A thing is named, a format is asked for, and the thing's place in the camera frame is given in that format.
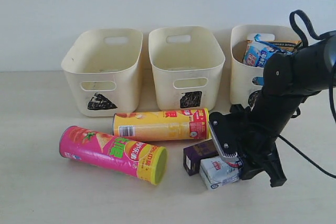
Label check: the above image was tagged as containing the white blue milk carton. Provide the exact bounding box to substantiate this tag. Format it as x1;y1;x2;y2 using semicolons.
199;156;243;190

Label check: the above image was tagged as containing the cream bin circle mark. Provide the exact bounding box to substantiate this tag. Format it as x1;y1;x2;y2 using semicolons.
230;25;299;107

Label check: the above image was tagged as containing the pink chips can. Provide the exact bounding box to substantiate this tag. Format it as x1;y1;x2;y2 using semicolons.
59;126;167;185

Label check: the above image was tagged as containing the purple drink carton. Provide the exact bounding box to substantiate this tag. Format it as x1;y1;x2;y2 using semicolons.
183;140;218;176

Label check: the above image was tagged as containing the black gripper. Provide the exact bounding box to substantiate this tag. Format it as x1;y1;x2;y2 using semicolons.
209;104;287;187

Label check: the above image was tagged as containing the yellow chips can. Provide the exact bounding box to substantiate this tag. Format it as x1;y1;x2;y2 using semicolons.
112;108;210;142

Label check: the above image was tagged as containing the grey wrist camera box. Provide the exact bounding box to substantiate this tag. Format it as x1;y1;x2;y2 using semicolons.
209;119;238;163

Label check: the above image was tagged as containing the cream bin triangle mark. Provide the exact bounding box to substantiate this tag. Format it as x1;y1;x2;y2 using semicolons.
61;28;143;117

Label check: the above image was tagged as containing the blue noodle packet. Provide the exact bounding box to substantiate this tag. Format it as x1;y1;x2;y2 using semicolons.
243;33;289;86

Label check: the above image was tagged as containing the black cable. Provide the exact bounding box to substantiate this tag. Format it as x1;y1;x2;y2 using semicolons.
278;9;336;179

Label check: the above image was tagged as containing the cream bin square mark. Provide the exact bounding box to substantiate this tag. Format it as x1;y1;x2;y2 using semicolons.
148;26;225;110

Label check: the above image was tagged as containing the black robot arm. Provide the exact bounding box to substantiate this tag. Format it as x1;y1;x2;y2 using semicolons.
209;31;335;187

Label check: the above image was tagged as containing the orange noodle packet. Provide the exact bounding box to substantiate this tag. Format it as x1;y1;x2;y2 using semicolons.
245;40;302;52

